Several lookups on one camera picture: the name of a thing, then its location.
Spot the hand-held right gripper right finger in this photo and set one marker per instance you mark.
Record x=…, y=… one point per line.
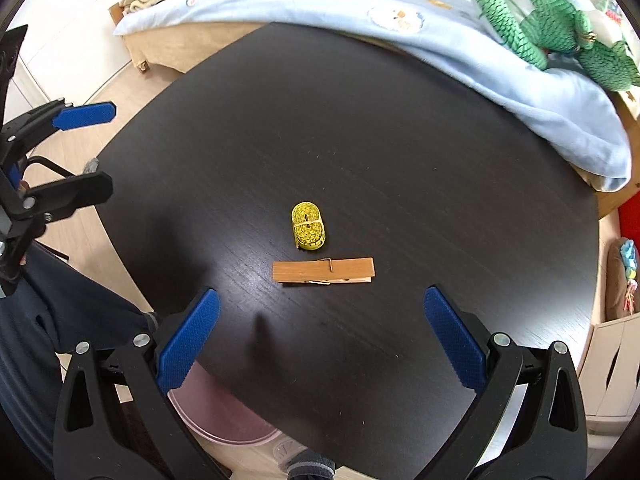
x=455, y=342

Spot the person's grey socked foot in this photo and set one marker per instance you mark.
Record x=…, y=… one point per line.
x=311, y=466

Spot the white drawer cabinet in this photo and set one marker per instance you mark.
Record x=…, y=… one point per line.
x=610, y=370

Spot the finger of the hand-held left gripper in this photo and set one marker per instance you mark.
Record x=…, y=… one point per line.
x=70, y=195
x=85, y=115

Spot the wooden clothespin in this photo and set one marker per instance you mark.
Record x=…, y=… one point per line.
x=320, y=270

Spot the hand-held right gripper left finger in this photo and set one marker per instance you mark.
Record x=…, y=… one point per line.
x=190, y=340

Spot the yellow tape measure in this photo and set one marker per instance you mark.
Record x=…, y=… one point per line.
x=307, y=227

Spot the red storage box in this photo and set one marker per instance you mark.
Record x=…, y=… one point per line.
x=631, y=220

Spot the pink waste bin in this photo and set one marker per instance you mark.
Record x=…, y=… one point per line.
x=220, y=410

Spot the blue and yellow toy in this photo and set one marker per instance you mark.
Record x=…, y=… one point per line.
x=629, y=259

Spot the green plush toy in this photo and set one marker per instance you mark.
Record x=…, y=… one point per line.
x=505, y=15

